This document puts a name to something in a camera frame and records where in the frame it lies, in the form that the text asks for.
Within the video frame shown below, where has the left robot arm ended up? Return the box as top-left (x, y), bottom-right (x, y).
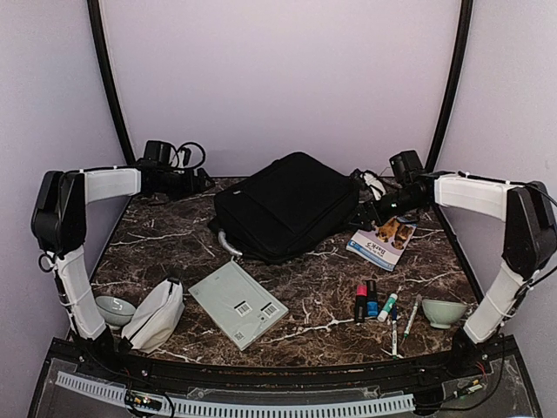
top-left (31, 165), bottom-right (215, 380)

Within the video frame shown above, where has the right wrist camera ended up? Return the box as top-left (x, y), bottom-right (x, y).
top-left (389, 150), bottom-right (424, 185)

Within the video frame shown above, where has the green whiteboard pen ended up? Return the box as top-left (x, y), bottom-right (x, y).
top-left (403, 294), bottom-right (422, 340)

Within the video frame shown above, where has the grey notebook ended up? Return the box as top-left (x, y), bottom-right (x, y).
top-left (189, 260), bottom-right (289, 351)

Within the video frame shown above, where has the black frame post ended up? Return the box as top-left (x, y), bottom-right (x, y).
top-left (426, 0), bottom-right (474, 172)
top-left (86, 0), bottom-right (136, 165)

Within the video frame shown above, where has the left black frame post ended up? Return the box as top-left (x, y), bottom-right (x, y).
top-left (86, 0), bottom-right (136, 165)

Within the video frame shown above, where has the black front rail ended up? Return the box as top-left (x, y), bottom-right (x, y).
top-left (39, 336), bottom-right (520, 394)

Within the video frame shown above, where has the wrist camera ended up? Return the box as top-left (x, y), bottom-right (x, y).
top-left (389, 150), bottom-right (424, 185)
top-left (142, 139), bottom-right (177, 166)

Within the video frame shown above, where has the pink highlighter marker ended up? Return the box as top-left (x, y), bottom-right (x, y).
top-left (354, 284), bottom-right (367, 323)

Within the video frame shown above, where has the pale green bowl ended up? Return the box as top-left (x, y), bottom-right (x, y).
top-left (421, 299), bottom-right (467, 329)
top-left (95, 295), bottom-right (136, 330)

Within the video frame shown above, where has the left pale green bowl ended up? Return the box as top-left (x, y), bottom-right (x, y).
top-left (95, 295), bottom-right (136, 330)

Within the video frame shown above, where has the dog picture book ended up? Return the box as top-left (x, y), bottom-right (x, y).
top-left (346, 218), bottom-right (417, 272)

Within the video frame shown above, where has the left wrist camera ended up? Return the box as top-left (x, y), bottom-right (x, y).
top-left (142, 139), bottom-right (177, 166)

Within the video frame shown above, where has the black student bag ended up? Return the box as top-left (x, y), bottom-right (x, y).
top-left (208, 152), bottom-right (359, 264)

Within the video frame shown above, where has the right pale green bowl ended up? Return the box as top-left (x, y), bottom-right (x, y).
top-left (421, 299), bottom-right (467, 329)

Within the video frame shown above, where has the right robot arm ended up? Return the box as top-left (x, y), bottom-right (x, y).
top-left (352, 172), bottom-right (556, 345)

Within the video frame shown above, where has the white slotted cable duct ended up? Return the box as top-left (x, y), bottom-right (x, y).
top-left (55, 372), bottom-right (415, 417)

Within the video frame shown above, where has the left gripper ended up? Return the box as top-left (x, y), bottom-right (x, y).
top-left (154, 168), bottom-right (216, 201)

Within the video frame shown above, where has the blue highlighter marker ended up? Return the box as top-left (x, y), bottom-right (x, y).
top-left (366, 280), bottom-right (379, 318)

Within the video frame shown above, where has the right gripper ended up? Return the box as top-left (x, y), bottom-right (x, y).
top-left (346, 186), bottom-right (424, 232)

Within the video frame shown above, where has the white pencil pouch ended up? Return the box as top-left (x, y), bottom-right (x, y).
top-left (118, 278), bottom-right (185, 354)

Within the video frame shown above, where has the right black frame post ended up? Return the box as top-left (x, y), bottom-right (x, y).
top-left (426, 0), bottom-right (474, 172)

